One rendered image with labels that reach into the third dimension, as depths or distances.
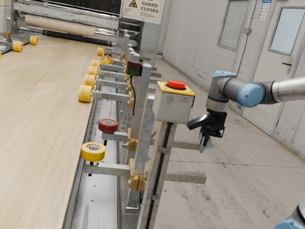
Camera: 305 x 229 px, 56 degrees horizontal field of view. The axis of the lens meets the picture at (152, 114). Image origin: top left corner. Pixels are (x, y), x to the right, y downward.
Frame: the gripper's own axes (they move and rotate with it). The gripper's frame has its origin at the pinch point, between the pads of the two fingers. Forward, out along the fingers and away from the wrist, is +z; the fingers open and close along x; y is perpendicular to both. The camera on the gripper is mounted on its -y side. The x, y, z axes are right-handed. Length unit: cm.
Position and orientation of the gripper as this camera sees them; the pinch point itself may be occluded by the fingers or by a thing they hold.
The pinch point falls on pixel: (199, 150)
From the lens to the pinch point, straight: 133.5
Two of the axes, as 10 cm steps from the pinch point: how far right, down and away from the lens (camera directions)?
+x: -1.2, -3.4, 9.3
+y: 9.8, 1.3, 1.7
